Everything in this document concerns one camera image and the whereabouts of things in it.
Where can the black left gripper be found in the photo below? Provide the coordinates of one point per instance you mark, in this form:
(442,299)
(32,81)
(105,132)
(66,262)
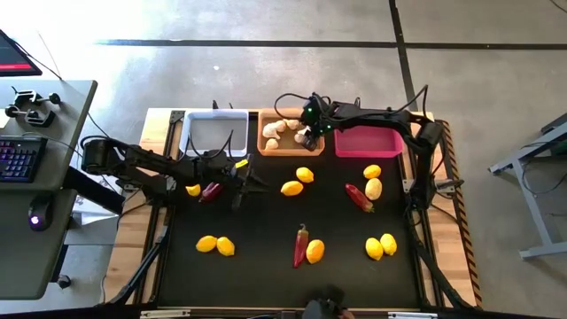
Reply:
(212,168)

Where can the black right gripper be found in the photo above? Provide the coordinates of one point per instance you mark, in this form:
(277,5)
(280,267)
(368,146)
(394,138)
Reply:
(320,115)

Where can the small white garlic bulb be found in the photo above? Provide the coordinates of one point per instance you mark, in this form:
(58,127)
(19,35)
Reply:
(300,137)

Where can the large white garlic bulb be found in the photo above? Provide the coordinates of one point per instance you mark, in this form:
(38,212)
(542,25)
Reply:
(270,131)

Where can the dark red pepper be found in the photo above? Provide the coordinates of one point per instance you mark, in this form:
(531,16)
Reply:
(211,192)

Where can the small yellow lemon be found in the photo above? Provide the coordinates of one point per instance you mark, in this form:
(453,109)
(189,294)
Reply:
(193,190)

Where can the pale yellow lemon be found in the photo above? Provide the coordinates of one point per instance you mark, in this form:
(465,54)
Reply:
(373,189)

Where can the orange citrus fruit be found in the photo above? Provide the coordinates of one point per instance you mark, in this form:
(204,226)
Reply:
(315,251)

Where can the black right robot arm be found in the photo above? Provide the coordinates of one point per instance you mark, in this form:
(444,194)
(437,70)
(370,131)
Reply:
(381,117)

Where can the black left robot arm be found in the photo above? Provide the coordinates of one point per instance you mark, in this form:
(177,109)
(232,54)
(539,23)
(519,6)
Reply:
(137,161)

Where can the orange plastic basket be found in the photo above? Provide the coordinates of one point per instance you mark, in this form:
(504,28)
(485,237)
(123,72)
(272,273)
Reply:
(288,144)

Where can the yellow tape tag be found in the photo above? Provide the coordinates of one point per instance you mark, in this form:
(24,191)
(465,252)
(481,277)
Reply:
(241,163)

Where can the pink plastic basket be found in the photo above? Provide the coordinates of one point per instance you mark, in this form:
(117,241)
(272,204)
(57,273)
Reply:
(367,142)

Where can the long red chili pepper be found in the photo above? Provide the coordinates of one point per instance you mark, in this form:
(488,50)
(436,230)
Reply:
(300,245)

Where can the white plastic basket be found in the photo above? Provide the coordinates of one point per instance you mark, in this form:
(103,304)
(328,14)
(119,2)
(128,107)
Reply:
(204,133)

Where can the red pepper green stem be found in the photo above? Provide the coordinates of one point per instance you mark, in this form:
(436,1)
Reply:
(359,197)

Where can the black table mat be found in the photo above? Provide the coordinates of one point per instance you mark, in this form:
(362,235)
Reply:
(266,283)

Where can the person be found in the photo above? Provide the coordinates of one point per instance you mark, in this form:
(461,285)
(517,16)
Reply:
(325,303)

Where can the white paper sheets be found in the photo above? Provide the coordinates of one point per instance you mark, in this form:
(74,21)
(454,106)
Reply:
(97,217)

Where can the yellow black hazard tape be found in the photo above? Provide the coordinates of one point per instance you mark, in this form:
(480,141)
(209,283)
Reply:
(474,274)

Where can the black desk foot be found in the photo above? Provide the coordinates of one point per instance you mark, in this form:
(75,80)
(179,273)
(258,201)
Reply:
(64,281)

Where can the black computer mouse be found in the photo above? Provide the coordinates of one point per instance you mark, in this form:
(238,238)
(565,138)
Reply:
(40,216)

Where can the black desk clamp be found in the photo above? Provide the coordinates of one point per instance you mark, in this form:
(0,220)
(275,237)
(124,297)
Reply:
(28,96)
(33,117)

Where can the grey metal stand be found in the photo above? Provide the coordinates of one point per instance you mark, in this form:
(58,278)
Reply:
(535,212)

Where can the black backlit keyboard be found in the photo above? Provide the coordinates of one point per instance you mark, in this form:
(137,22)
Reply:
(20,159)

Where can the grey side desk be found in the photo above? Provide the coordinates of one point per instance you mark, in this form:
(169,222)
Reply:
(26,252)

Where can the dark desk screen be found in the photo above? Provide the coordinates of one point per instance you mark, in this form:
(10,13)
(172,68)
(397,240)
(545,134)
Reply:
(13,57)

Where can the black aluminium table frame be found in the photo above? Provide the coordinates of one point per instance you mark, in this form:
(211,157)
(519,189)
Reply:
(176,116)

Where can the silver aluminium bracket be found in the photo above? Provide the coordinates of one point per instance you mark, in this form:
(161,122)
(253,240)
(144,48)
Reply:
(412,315)
(164,313)

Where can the thick black frame bar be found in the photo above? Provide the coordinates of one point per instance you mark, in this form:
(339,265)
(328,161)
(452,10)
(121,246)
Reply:
(95,190)

